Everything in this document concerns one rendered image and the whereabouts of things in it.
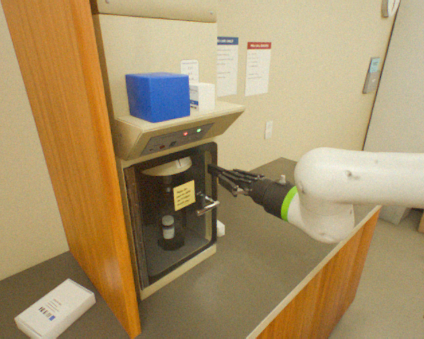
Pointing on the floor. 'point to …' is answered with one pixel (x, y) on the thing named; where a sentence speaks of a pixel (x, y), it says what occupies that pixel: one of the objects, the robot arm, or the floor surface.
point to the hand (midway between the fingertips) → (217, 171)
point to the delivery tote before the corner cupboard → (394, 213)
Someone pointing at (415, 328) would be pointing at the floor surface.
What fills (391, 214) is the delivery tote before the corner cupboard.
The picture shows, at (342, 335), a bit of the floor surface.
